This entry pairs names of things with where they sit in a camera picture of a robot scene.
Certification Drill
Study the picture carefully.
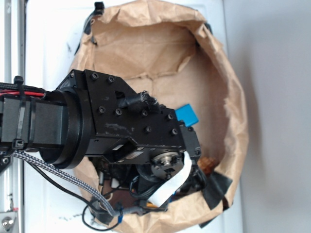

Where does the white ribbon cable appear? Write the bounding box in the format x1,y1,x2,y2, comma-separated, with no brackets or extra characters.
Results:
148,155,192,208

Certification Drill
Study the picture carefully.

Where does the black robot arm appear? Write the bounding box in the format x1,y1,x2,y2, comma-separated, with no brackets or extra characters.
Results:
0,70,201,186

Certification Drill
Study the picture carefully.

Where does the grey braided cable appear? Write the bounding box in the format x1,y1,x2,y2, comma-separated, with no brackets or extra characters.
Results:
11,150,144,223

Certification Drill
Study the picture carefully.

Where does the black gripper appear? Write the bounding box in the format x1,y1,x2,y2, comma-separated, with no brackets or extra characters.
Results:
84,69,202,187

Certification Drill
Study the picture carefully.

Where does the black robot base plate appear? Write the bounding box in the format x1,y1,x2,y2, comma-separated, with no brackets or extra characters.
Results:
0,156,11,174

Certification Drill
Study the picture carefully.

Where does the silver metal rail frame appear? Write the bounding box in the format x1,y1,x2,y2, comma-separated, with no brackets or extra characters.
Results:
0,0,25,233

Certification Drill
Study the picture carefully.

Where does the white tray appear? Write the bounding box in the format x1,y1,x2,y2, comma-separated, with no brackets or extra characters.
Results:
23,0,243,233

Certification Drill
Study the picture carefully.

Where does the brown paper bag bin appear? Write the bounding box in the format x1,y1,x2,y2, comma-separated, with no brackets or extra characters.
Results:
70,0,249,233

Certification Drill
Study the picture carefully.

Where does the thin black cable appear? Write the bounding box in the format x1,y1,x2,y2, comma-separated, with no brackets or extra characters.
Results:
23,150,122,230

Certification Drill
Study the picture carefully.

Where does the blue rectangular block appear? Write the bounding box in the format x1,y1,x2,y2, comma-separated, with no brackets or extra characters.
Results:
175,104,199,127

